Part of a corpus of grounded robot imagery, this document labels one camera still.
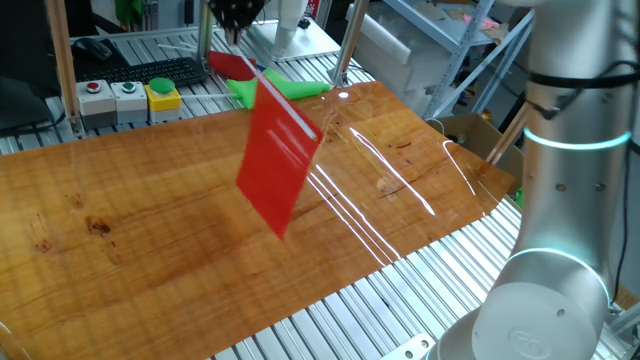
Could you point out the grey box with green button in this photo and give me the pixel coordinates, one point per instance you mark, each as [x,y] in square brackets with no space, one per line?
[130,105]

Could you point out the copper coloured frame post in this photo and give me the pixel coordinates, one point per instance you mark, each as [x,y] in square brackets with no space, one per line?
[62,60]
[507,135]

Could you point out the white metal shelf frame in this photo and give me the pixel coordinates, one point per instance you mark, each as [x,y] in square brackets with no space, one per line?
[460,55]

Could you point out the black keyboard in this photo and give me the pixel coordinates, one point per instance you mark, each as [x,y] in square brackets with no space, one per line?
[150,72]

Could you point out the green cloth on rollers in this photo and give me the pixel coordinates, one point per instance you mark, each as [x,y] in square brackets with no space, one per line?
[292,90]

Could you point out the wood grain table mat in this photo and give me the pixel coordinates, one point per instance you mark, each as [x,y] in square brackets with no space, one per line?
[150,240]

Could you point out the yellow box green mushroom button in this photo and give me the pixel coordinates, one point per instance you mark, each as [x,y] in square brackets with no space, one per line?
[162,102]

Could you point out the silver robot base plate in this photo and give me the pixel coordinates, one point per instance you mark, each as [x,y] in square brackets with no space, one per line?
[410,350]

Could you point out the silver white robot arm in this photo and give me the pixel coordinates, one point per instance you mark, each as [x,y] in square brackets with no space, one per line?
[570,200]

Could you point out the shiny silver metal post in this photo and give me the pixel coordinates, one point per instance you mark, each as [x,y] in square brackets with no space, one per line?
[350,40]

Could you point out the brown cardboard box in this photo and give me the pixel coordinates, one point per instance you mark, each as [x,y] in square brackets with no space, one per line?
[475,135]

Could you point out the black monitor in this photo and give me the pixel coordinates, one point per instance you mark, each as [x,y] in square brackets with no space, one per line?
[25,50]

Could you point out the red flag with white stick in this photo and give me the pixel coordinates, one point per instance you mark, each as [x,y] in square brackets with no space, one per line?
[275,165]

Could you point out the upright aluminium post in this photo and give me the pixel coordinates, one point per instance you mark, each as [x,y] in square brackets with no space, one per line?
[205,35]

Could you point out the black computer mouse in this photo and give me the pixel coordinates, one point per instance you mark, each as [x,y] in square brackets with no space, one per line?
[92,48]

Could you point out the white foam sheets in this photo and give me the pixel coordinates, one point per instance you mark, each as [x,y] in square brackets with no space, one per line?
[395,50]

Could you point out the red and blue flag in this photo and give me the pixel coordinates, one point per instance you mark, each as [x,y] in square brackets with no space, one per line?
[227,65]

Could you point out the crumpled green cloth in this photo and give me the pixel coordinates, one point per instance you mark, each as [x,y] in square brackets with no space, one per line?
[519,197]

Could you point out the pink paper sheet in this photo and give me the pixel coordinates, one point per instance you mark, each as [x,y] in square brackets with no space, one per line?
[482,22]

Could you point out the hanging green cloth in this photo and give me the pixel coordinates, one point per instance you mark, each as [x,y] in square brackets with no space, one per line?
[127,10]

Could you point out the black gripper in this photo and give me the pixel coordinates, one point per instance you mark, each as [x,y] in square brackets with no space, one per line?
[235,4]

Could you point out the grey box with red button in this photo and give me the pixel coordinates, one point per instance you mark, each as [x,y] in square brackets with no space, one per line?
[97,107]

